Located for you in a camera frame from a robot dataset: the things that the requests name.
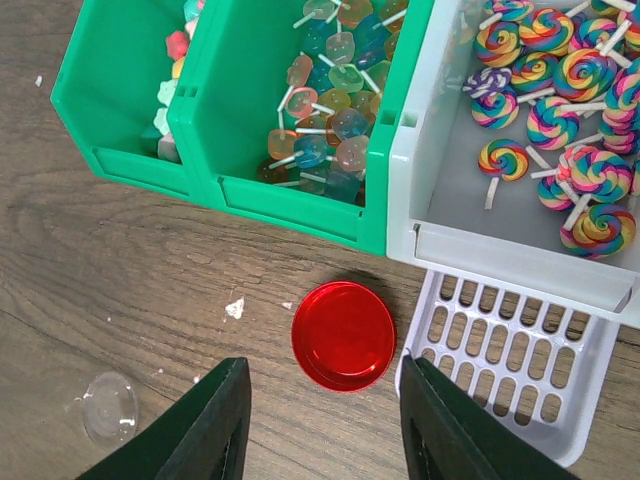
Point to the red round lid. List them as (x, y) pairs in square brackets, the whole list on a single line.
[(343, 336)]

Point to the lilac slotted plastic scoop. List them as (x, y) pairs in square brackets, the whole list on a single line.
[(536, 366)]

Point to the white bin with swirl lollipops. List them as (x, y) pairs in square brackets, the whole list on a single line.
[(436, 213)]

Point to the green bin with square lollipops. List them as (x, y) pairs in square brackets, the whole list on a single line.
[(225, 105)]

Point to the clear plastic dome lid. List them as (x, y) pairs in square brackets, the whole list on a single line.
[(110, 410)]

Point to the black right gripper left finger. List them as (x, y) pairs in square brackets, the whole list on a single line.
[(204, 435)]

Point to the green bin with star candies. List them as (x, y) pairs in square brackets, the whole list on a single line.
[(106, 94)]

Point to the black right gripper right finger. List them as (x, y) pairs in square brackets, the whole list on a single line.
[(446, 435)]

